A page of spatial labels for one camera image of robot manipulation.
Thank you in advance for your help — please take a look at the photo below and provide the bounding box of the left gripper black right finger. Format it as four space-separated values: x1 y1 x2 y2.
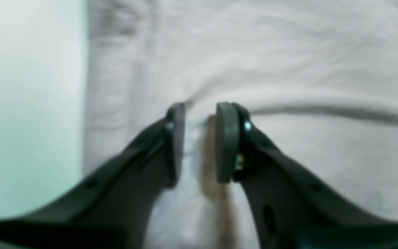
215 102 398 249

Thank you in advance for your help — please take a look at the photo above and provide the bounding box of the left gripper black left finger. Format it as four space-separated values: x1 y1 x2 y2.
0 102 185 249

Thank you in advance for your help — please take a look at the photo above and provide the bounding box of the mauve t-shirt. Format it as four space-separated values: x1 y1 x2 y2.
84 0 398 249

